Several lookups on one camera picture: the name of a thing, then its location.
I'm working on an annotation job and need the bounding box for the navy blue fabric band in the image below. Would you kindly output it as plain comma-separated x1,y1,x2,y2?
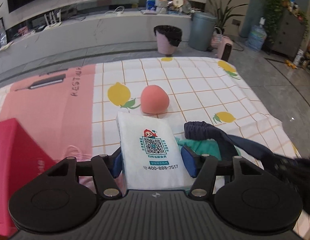
184,121,275,161

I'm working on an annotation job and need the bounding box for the white tissue pack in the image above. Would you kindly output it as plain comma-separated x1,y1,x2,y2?
116,112,194,190

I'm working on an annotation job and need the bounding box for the teal green cloth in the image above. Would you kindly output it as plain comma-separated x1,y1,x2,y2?
174,136,242,160

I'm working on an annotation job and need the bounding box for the lemon pattern checked tablecloth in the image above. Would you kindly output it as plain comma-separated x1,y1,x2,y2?
0,56,306,240

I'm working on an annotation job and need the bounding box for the pink peach ball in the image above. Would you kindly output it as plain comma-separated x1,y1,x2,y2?
140,85,170,114

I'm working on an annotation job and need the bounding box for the red box lid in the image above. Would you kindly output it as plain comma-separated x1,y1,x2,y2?
0,118,56,236

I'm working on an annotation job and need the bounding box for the pink space heater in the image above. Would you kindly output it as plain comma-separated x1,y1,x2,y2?
211,27,233,62

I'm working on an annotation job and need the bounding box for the grey drawer cabinet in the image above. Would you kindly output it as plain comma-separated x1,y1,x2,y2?
264,10,306,60

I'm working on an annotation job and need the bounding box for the pink trash bin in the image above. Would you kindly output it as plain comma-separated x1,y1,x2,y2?
153,25,182,55

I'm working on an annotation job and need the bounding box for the grey-blue pedal bin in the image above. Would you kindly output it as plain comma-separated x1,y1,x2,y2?
188,11,217,51

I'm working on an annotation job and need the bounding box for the marble TV console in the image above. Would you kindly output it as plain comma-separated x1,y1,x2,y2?
0,10,193,66

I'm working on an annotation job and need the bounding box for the blue water bottle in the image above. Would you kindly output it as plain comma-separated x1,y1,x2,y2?
246,17,267,51

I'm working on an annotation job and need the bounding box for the potted green plant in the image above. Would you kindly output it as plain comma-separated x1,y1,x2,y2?
207,0,248,34

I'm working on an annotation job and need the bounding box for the white wifi router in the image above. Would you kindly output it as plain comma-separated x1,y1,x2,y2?
44,10,62,30

